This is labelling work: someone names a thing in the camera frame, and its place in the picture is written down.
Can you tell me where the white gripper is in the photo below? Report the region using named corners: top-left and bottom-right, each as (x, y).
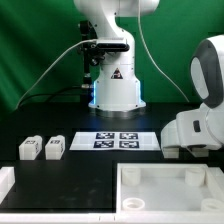
top-left (161, 108), bottom-right (224, 150)

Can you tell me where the white square tabletop panel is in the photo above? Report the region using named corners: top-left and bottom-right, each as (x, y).
top-left (116, 163), bottom-right (224, 214)

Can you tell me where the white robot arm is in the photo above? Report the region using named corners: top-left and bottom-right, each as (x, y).
top-left (73, 0), bottom-right (224, 151)

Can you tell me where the white sheet with AprilTags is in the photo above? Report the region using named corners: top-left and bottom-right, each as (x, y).
top-left (70, 132), bottom-right (160, 151)

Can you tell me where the black cable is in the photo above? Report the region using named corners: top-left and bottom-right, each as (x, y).
top-left (18, 85), bottom-right (93, 108)

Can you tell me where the white cable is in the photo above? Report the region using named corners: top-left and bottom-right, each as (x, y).
top-left (14, 39), bottom-right (98, 111)

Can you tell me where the white L-shaped obstacle wall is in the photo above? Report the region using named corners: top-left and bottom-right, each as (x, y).
top-left (0, 166), bottom-right (224, 224)

